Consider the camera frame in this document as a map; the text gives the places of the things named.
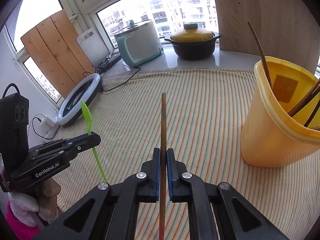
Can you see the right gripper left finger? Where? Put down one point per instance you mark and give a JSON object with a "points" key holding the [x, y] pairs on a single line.
{"points": [[109, 211]]}

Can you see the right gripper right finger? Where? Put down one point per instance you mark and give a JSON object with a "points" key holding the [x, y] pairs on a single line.
{"points": [[216, 211]]}

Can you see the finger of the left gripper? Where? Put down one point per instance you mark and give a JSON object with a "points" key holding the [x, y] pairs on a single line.
{"points": [[82, 143]]}

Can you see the reddish brown chopstick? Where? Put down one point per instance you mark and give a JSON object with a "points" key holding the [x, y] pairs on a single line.
{"points": [[162, 183]]}

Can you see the thick brown chopstick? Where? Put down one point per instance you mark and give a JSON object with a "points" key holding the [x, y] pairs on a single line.
{"points": [[261, 52]]}

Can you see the thin black chopstick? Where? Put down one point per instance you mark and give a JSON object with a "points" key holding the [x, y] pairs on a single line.
{"points": [[311, 117]]}

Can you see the pink sleeve forearm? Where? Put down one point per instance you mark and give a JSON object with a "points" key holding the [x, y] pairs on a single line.
{"points": [[22, 231]]}

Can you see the gloved left hand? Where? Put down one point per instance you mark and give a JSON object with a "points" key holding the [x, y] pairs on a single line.
{"points": [[44, 203]]}

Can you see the white power adapter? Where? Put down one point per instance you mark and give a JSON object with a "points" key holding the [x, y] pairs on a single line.
{"points": [[48, 122]]}

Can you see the black scissors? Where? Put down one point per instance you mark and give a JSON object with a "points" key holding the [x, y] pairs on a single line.
{"points": [[107, 64]]}

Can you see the orange pine plank board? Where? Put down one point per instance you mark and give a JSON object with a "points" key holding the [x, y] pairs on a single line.
{"points": [[53, 47]]}

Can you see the grey cutting board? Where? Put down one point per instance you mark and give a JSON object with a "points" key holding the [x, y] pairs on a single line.
{"points": [[93, 46]]}

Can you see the yellow plastic cup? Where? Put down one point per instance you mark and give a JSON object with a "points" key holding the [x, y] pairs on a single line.
{"points": [[270, 137]]}

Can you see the striped table cloth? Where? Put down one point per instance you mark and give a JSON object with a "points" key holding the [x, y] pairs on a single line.
{"points": [[205, 113]]}

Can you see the teal white rice cooker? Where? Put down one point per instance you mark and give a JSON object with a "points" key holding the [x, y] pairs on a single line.
{"points": [[138, 43]]}

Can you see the black pot yellow lid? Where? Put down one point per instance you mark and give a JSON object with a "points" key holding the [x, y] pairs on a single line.
{"points": [[193, 43]]}

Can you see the light wooden board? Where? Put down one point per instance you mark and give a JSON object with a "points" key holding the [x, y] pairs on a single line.
{"points": [[286, 29]]}

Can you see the white ring light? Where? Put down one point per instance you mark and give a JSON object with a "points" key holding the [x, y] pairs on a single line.
{"points": [[85, 91]]}

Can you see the black camera box left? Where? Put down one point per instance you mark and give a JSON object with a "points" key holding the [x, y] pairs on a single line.
{"points": [[14, 122]]}

